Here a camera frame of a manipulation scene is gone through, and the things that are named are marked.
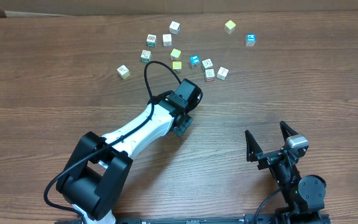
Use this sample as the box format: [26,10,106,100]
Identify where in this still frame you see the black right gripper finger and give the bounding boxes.
[245,130,263,162]
[280,121,298,141]

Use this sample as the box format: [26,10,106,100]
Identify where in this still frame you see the red K wooden block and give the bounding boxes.
[204,68,215,82]

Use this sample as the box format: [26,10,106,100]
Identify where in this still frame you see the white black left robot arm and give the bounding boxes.
[51,91,203,223]

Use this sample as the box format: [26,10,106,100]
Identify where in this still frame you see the yellow top wooden block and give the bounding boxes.
[172,61,182,73]

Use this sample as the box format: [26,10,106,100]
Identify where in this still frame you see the blue top wooden block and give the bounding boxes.
[189,55,200,68]

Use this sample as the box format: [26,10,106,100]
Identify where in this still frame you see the plain white wooden block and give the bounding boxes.
[201,58,213,70]

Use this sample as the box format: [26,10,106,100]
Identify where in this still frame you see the blue T wooden block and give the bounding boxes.
[217,67,229,80]

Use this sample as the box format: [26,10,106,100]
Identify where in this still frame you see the pale yellow top block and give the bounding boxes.
[170,49,181,60]

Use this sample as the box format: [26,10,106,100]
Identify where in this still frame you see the green framed wooden block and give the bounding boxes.
[140,50,152,63]

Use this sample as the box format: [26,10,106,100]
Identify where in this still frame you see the yellow S wooden block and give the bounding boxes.
[117,65,131,79]

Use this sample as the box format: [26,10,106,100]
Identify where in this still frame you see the dark red wooden block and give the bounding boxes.
[162,34,172,47]

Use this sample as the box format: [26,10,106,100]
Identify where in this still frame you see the green B wooden block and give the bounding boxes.
[146,34,157,47]

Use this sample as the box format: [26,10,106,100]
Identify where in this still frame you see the teal J wooden block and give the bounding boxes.
[169,21,180,35]

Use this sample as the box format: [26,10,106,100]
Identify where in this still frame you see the far blue wooden block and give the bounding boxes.
[245,34,256,47]

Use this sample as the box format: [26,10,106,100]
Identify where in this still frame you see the far yellow wooden block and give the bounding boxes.
[224,20,236,34]

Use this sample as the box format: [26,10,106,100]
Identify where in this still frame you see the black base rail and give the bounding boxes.
[54,213,332,224]

